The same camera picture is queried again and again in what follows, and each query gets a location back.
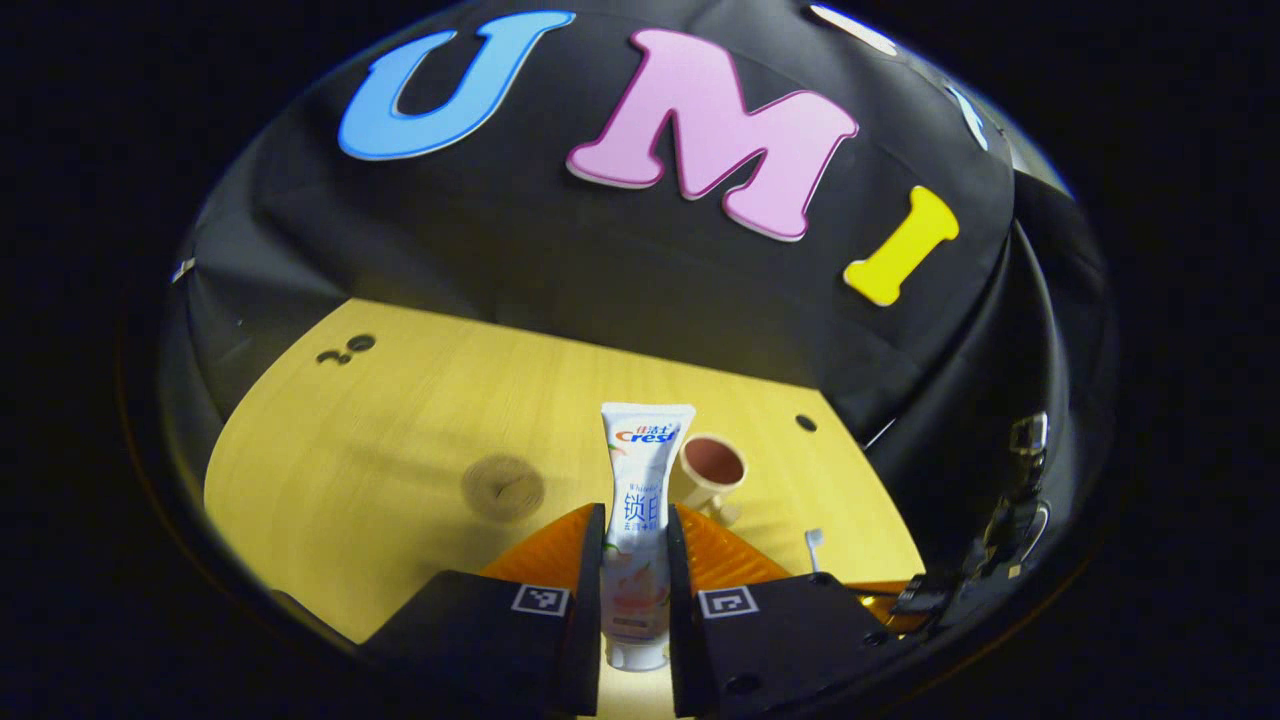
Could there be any white toothpaste tube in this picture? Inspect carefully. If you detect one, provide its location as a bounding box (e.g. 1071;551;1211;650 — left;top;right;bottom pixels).
600;402;697;672

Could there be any beige cup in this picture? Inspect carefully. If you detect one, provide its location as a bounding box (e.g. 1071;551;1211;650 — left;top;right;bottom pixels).
668;434;748;528

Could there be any round brown coaster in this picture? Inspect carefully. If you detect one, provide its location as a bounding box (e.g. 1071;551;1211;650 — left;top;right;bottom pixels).
461;454;546;522

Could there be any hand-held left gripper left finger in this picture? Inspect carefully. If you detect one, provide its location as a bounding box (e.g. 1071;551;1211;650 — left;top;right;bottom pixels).
360;503;606;717

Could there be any black backdrop cloth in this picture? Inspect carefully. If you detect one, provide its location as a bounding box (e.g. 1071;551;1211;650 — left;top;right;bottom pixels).
160;0;1116;601

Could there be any wooden desktop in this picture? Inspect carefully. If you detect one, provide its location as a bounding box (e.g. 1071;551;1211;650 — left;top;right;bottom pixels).
203;298;926;720

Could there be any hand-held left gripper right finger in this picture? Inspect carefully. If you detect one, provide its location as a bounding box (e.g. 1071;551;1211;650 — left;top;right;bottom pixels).
667;503;901;719

